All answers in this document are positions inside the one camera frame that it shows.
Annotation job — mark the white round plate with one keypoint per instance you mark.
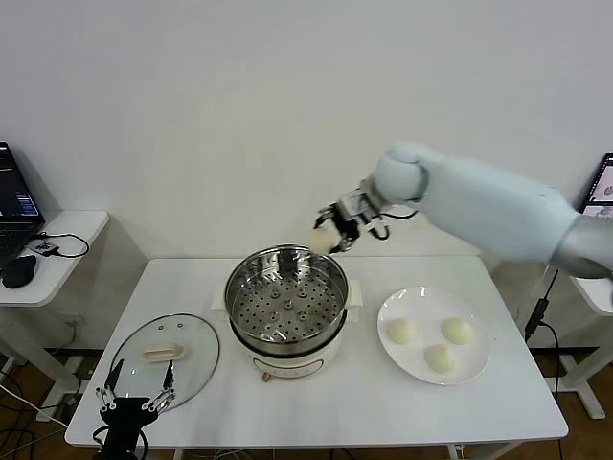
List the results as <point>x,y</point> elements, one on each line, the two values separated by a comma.
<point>431,306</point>

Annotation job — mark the white side desk with mouse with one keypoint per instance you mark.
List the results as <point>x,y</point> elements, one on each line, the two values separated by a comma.
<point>72,268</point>

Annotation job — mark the black laptop with dark screen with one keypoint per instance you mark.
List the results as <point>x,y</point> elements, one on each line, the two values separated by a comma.
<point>14,191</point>

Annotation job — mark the cream electric cooking pot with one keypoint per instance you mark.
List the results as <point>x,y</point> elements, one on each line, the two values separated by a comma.
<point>287,366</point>

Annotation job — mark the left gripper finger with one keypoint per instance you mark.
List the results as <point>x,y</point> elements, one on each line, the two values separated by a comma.
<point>167,378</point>
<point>114,378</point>

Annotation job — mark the stainless steel steamer basket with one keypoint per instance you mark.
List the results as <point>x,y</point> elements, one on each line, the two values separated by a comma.
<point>325,311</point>

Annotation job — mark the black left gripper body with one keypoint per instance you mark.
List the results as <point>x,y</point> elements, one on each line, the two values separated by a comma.
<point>125,421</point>

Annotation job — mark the white steamed baozi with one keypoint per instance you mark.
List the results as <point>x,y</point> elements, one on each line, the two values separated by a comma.
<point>457,330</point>
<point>440,358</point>
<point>322,241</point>
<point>402,331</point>

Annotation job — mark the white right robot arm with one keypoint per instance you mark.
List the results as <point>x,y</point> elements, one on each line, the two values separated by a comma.
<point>479,211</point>

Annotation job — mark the grey laptop with bright screen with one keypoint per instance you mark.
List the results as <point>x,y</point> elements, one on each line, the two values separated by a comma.
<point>601,187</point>

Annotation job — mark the black computer mouse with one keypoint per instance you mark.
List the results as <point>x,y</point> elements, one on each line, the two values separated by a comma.
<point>19,272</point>

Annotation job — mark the white wall socket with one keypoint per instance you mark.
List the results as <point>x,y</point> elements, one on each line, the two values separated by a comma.
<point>73,320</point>

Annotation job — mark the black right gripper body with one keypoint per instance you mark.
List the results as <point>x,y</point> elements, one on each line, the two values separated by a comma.
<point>356,213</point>

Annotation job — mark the white side desk with label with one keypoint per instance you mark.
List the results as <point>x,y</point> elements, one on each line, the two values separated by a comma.
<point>594,297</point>

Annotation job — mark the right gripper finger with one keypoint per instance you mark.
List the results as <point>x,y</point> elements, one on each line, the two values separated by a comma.
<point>347,239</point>
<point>328,213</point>

